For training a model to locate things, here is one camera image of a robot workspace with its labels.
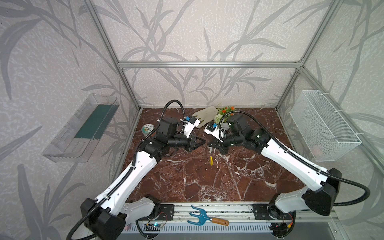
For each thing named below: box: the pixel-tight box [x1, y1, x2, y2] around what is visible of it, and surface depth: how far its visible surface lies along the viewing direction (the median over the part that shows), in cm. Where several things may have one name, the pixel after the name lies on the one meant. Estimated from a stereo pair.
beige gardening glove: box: [192, 106, 219, 129], surface depth 119 cm
